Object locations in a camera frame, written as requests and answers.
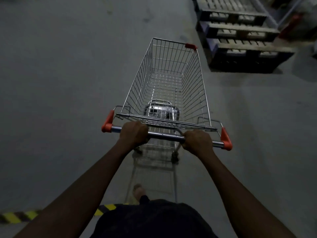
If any person's right forearm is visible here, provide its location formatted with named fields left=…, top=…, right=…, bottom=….
left=198, top=151, right=297, bottom=238

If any silver wire shopping cart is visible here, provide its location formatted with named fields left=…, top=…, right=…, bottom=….
left=101, top=38, right=233, bottom=164

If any person's left forearm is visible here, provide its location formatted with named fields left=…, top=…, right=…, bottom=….
left=14, top=143, right=134, bottom=238

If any person's left foot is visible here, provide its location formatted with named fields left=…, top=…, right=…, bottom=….
left=132, top=183, right=145, bottom=200

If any person's dark clothing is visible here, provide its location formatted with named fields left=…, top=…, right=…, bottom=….
left=90, top=195, right=218, bottom=238

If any grey metal shelf rack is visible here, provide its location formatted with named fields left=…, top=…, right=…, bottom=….
left=250, top=0, right=307, bottom=29

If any person's right hand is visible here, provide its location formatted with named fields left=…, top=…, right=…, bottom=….
left=181, top=129, right=215, bottom=158

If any person's left hand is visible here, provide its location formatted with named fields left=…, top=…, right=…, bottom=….
left=118, top=120, right=150, bottom=149

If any red and black equipment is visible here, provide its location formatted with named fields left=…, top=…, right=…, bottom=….
left=278, top=13, right=304, bottom=40

